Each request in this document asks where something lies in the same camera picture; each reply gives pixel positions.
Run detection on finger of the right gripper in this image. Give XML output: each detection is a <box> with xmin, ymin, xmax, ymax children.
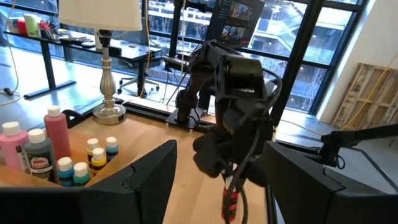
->
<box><xmin>193</xmin><ymin>135</ymin><xmax>228</xmax><ymax>179</ymax></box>
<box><xmin>247</xmin><ymin>157</ymin><xmax>269</xmax><ymax>187</ymax></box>

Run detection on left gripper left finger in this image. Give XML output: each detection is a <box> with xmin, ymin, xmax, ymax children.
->
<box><xmin>80</xmin><ymin>139</ymin><xmax>178</xmax><ymax>224</ymax></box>

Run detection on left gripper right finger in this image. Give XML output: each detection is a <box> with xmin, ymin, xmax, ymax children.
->
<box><xmin>262</xmin><ymin>141</ymin><xmax>346</xmax><ymax>224</ymax></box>

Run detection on turquoise paint bottle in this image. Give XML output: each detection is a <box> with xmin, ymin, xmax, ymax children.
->
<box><xmin>105</xmin><ymin>136</ymin><xmax>119</xmax><ymax>162</ymax></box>

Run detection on yellow paint bottle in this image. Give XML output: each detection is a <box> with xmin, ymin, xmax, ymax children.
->
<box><xmin>91</xmin><ymin>147</ymin><xmax>108</xmax><ymax>175</ymax></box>
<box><xmin>86</xmin><ymin>138</ymin><xmax>100</xmax><ymax>166</ymax></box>

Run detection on green paint bottle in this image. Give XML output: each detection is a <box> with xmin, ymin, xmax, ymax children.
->
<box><xmin>73</xmin><ymin>161</ymin><xmax>91</xmax><ymax>187</ymax></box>

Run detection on blue paint bottle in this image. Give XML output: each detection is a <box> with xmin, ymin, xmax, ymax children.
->
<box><xmin>57</xmin><ymin>156</ymin><xmax>75</xmax><ymax>187</ymax></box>

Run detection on tall coral paint bottle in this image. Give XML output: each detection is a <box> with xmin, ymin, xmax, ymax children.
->
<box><xmin>43</xmin><ymin>105</ymin><xmax>72</xmax><ymax>162</ymax></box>

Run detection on tall grey paint bottle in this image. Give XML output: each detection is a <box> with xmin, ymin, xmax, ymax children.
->
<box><xmin>23</xmin><ymin>128</ymin><xmax>60</xmax><ymax>184</ymax></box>

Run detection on tall pink paint bottle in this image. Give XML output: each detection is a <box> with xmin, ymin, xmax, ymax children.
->
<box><xmin>0</xmin><ymin>121</ymin><xmax>30</xmax><ymax>174</ymax></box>

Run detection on orange translucent bin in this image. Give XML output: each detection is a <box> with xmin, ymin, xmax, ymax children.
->
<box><xmin>0</xmin><ymin>129</ymin><xmax>125</xmax><ymax>187</ymax></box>

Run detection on black computer monitor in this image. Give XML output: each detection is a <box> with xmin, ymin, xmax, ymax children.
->
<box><xmin>205</xmin><ymin>0</ymin><xmax>267</xmax><ymax>48</ymax></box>

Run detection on wooden pallet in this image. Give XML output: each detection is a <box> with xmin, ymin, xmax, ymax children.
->
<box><xmin>330</xmin><ymin>62</ymin><xmax>398</xmax><ymax>131</ymax></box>

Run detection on silver lamp with white shade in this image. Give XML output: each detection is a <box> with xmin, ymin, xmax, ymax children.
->
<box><xmin>58</xmin><ymin>0</ymin><xmax>143</xmax><ymax>126</ymax></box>

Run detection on black standing desk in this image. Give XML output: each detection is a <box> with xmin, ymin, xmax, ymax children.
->
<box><xmin>4</xmin><ymin>29</ymin><xmax>162</xmax><ymax>100</ymax></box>

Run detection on red desk tools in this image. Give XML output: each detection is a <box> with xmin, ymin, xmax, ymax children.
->
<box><xmin>39</xmin><ymin>20</ymin><xmax>56</xmax><ymax>40</ymax></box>

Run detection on green plastic cup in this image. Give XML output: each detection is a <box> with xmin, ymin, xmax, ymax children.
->
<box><xmin>24</xmin><ymin>14</ymin><xmax>42</xmax><ymax>38</ymax></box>

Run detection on red container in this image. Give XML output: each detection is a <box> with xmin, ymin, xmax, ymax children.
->
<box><xmin>16</xmin><ymin>20</ymin><xmax>29</xmax><ymax>35</ymax></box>

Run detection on white container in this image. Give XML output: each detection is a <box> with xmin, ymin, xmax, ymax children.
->
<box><xmin>7</xmin><ymin>17</ymin><xmax>19</xmax><ymax>34</ymax></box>

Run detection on thin yellow cable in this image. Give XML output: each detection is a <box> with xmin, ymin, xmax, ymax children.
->
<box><xmin>341</xmin><ymin>52</ymin><xmax>398</xmax><ymax>131</ymax></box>

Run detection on yellow extension cord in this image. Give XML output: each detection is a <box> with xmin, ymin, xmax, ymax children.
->
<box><xmin>138</xmin><ymin>0</ymin><xmax>153</xmax><ymax>99</ymax></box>

